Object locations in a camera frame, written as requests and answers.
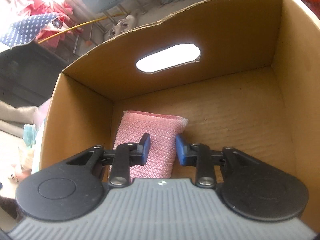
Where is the pink hanging garment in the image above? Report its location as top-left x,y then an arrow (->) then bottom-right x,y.
11,0 -> 76,48

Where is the pink knitted soft pouch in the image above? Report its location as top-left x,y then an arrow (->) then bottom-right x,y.
109,109 -> 189,183

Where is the brown cardboard box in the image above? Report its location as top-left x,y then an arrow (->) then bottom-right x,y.
40,0 -> 319,231

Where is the blue white-dotted cloth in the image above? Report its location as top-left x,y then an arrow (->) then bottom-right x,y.
1,12 -> 59,48

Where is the yellow rod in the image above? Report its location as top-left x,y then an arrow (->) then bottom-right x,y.
38,12 -> 124,44

